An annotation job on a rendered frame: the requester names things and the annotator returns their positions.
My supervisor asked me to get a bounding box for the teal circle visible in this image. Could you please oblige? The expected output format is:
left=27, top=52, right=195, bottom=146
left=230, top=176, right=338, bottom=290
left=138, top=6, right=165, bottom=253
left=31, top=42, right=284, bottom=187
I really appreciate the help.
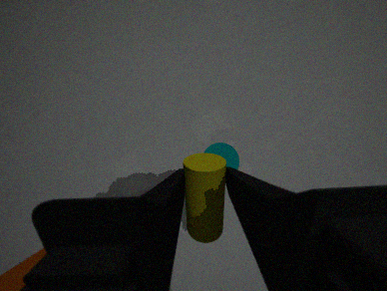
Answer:
left=205, top=143, right=239, bottom=169

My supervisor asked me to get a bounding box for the yellow cylinder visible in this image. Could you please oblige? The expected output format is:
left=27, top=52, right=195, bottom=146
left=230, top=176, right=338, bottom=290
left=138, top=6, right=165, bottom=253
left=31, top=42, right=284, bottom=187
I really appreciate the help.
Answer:
left=183, top=153, right=226, bottom=243

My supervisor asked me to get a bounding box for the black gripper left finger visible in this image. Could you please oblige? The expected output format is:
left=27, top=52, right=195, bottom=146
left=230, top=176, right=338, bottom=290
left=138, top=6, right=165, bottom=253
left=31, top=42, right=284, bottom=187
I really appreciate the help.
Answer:
left=32, top=168, right=186, bottom=291

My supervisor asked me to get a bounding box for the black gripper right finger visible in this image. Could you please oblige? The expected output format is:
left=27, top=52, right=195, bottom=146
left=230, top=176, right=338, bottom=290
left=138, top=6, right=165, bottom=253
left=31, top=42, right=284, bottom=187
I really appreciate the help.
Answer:
left=225, top=166, right=387, bottom=291

